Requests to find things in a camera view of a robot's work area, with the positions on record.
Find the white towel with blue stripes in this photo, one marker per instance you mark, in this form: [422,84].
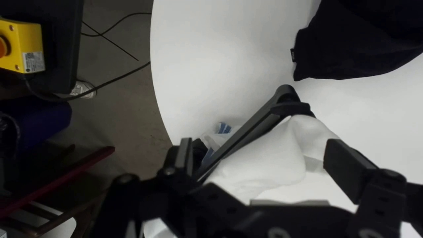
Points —
[269,159]

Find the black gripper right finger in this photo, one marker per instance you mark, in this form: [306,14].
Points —
[388,199]

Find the black crumpled cloth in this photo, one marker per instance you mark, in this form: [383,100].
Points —
[358,40]

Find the black perforated mounting board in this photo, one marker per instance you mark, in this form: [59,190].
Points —
[61,44]

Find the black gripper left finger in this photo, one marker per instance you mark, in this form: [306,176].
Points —
[176,203]

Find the yellow emergency stop red button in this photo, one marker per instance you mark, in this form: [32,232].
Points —
[20,47]

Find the thin brown metal bar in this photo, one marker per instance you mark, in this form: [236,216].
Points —
[57,180]

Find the black clamp-on tripod stand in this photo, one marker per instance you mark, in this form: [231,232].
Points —
[260,123]

